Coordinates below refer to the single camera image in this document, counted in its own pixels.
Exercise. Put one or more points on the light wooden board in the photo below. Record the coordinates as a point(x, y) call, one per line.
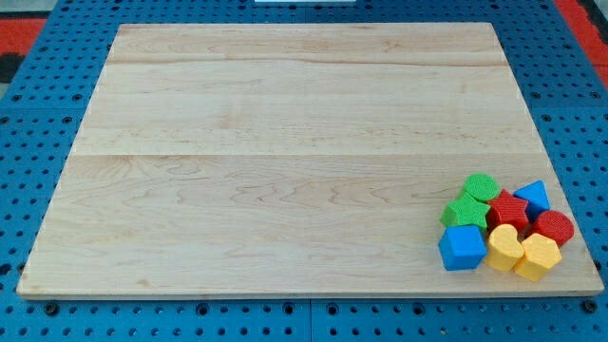
point(290, 161)

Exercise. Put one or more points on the yellow heart block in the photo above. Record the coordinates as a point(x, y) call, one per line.
point(503, 248)

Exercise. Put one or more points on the green cylinder block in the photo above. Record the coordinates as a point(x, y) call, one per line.
point(482, 187)

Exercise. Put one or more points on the blue triangle block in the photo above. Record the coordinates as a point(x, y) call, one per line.
point(536, 196)

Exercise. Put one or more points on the red star block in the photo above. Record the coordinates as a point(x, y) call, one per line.
point(507, 209)

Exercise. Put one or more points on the green star block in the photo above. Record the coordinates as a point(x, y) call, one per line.
point(464, 211)

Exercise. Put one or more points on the yellow hexagon block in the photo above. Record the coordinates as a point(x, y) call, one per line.
point(541, 255)

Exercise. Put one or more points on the blue cube block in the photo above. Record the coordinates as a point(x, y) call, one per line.
point(462, 248)

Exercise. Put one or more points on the red cylinder block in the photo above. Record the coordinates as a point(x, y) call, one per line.
point(555, 225)

